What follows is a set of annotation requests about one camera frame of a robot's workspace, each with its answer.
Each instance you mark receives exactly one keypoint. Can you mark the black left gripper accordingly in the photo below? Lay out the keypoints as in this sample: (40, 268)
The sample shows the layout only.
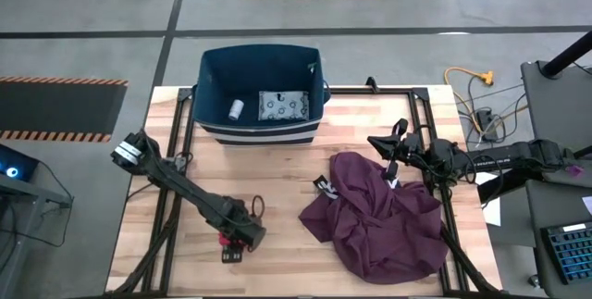
(242, 227)

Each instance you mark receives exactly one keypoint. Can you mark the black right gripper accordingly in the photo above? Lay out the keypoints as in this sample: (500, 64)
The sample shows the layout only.
(410, 147)

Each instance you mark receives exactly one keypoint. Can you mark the red bandage roll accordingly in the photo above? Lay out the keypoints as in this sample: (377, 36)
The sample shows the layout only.
(225, 241)

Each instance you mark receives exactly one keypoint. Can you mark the white blue printed supply packet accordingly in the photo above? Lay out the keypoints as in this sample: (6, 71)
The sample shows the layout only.
(283, 105)

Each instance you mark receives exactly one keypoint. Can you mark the small white roll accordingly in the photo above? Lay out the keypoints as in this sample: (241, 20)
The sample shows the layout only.
(236, 109)

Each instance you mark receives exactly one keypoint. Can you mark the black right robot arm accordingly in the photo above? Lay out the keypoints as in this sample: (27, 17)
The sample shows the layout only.
(499, 155)

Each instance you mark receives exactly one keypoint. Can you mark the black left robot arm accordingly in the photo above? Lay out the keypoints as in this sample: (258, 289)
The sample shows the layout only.
(185, 188)

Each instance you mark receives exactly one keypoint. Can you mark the navy white striped fabric basket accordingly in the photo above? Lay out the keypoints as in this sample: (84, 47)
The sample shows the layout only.
(217, 77)

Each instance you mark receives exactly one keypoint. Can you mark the maroon scrub garment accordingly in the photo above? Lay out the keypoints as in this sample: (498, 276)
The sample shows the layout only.
(379, 225)

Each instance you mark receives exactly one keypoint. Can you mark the black power strip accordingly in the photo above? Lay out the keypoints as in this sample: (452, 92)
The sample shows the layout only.
(486, 124)

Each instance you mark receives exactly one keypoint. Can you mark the white paper sheet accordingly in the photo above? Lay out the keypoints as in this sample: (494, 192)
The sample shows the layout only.
(492, 206)

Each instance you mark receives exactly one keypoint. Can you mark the grey side desk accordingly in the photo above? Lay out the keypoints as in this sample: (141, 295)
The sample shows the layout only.
(559, 104)

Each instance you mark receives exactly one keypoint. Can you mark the grey desk with keyboard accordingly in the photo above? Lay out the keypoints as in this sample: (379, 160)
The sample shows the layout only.
(536, 252)

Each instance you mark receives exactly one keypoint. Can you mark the black diagonal pole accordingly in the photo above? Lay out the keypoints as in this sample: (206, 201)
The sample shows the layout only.
(569, 53)

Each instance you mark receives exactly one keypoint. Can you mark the grey metal side table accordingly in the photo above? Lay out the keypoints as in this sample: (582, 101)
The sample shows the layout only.
(23, 215)

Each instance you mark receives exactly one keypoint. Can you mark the black keyboard blue keys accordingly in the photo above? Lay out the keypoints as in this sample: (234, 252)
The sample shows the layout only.
(571, 252)

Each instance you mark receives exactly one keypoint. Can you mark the black hazard striped floor mat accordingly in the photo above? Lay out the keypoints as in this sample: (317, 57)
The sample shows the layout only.
(55, 109)

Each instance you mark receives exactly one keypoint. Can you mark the black device blue light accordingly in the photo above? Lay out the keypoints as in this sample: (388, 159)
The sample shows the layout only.
(14, 165)

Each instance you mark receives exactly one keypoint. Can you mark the black frame clamp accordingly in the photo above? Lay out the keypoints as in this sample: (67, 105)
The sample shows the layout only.
(372, 84)

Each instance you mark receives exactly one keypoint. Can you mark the black aluminium table frame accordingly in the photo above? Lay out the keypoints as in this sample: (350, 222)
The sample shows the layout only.
(182, 118)

